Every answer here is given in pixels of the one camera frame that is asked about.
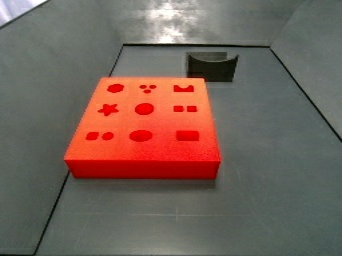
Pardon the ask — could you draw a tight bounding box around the orange red shape board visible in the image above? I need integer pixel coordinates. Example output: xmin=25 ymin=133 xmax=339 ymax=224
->
xmin=64 ymin=77 xmax=220 ymax=179

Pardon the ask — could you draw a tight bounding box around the black curved fixture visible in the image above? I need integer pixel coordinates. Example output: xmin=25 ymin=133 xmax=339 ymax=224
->
xmin=186 ymin=52 xmax=239 ymax=82

